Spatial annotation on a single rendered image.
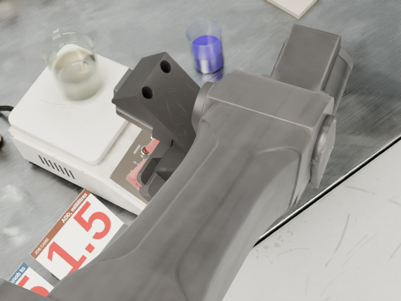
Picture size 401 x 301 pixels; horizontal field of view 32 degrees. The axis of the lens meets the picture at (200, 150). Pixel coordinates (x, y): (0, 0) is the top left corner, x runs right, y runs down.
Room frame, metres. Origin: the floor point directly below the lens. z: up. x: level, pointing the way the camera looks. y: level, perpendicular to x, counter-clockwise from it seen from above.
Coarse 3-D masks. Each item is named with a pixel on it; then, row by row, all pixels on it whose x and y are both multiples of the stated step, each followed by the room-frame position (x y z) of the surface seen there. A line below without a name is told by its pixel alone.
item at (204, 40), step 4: (200, 36) 0.54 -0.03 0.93; (204, 36) 0.54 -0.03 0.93; (208, 36) 0.54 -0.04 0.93; (212, 36) 0.54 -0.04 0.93; (196, 40) 0.54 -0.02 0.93; (200, 40) 0.54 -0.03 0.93; (204, 40) 0.54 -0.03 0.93; (208, 40) 0.54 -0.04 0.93; (212, 40) 0.54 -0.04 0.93; (216, 40) 0.53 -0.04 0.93; (196, 44) 0.53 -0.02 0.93; (200, 44) 0.53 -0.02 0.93; (204, 44) 0.53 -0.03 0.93; (208, 44) 0.53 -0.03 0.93
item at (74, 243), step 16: (80, 208) 0.34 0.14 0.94; (96, 208) 0.34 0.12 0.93; (80, 224) 0.33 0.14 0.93; (96, 224) 0.33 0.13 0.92; (112, 224) 0.33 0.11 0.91; (64, 240) 0.31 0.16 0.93; (80, 240) 0.31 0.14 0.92; (96, 240) 0.31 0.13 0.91; (48, 256) 0.29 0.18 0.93; (64, 256) 0.29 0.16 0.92; (80, 256) 0.29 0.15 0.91; (64, 272) 0.28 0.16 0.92
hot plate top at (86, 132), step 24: (48, 72) 0.49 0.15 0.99; (120, 72) 0.47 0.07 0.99; (24, 96) 0.46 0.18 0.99; (48, 96) 0.45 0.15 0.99; (24, 120) 0.43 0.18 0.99; (48, 120) 0.42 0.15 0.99; (72, 120) 0.42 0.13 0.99; (96, 120) 0.41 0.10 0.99; (120, 120) 0.41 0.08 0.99; (48, 144) 0.40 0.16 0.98; (72, 144) 0.39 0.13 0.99; (96, 144) 0.38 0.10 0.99
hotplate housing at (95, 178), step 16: (128, 128) 0.41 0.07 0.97; (16, 144) 0.43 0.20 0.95; (32, 144) 0.41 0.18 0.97; (128, 144) 0.39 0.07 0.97; (32, 160) 0.42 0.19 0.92; (48, 160) 0.40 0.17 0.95; (64, 160) 0.38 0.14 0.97; (112, 160) 0.37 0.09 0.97; (64, 176) 0.39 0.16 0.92; (80, 176) 0.37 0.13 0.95; (96, 176) 0.36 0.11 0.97; (96, 192) 0.36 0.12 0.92; (112, 192) 0.35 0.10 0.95; (128, 192) 0.34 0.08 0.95; (128, 208) 0.34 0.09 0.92
